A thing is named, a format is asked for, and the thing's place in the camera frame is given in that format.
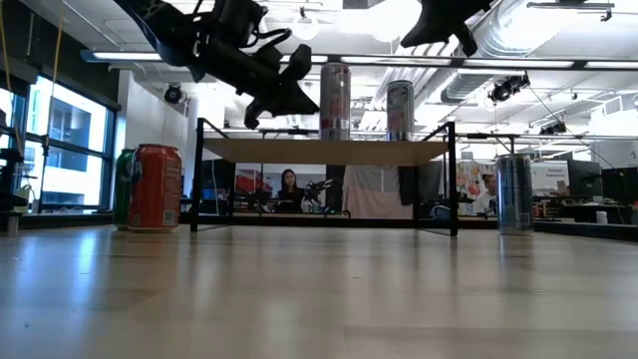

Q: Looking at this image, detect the green soda can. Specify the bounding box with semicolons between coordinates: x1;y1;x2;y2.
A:
113;148;139;231

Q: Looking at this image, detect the black monitor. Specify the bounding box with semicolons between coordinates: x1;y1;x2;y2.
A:
600;167;638;205
566;159;603;198

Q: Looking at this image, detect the tall white can black lid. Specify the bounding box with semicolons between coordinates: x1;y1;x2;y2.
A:
386;79;416;143
319;62;352;142

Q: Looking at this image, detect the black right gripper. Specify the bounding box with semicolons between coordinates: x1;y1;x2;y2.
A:
400;0;495;58

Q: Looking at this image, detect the linear ceiling light bar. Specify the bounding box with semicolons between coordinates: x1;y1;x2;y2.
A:
79;48;638;72

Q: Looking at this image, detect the grey pink hung cloth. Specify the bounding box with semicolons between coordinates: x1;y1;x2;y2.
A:
341;164;415;220

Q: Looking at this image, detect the wooden shelf black metal frame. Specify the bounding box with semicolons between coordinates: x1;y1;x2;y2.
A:
189;117;460;238

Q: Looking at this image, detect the red soda can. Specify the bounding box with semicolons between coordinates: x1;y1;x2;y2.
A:
128;144;183;234

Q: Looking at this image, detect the black ceiling camera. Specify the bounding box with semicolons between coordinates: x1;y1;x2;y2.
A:
486;73;532;104
162;82;183;105
538;120;568;137

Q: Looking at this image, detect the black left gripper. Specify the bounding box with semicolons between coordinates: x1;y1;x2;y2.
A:
207;33;321;132

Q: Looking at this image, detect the slim blue silver can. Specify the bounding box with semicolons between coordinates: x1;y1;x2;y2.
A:
495;153;534;236

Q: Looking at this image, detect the black equipment rack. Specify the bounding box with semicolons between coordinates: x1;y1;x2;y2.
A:
0;147;26;235

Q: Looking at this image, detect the person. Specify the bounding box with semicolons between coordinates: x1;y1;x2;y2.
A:
472;173;499;216
272;168;308;214

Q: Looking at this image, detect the black ceiling rail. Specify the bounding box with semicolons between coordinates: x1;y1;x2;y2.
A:
525;0;617;24

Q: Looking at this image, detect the large window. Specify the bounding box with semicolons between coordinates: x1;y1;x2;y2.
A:
0;74;119;213

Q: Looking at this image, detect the black aluminium table frame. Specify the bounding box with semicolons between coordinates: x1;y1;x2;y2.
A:
14;211;638;243

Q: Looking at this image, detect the yellow cable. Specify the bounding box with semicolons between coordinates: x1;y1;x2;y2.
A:
42;0;66;151

